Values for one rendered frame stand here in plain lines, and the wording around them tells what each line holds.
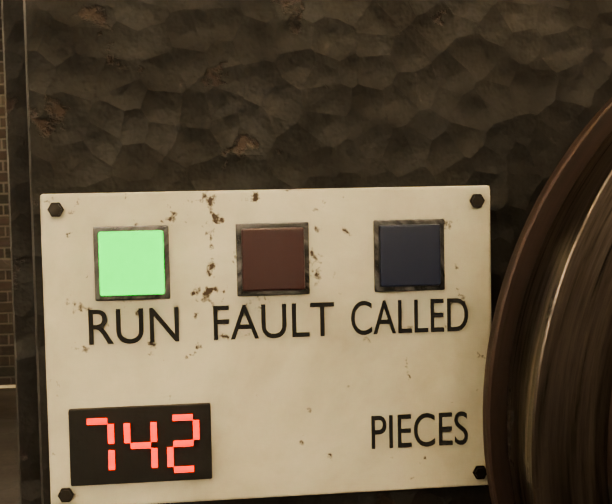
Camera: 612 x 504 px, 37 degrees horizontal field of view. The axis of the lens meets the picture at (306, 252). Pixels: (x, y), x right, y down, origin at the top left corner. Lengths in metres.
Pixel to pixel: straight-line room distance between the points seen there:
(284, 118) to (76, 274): 0.15
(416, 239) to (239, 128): 0.12
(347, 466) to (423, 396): 0.06
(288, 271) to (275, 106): 0.10
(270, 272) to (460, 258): 0.11
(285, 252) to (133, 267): 0.09
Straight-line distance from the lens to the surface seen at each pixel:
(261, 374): 0.53
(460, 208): 0.54
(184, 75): 0.55
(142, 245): 0.52
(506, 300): 0.48
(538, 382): 0.43
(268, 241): 0.52
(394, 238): 0.53
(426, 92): 0.56
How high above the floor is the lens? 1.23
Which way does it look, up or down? 3 degrees down
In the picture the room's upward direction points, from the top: 1 degrees counter-clockwise
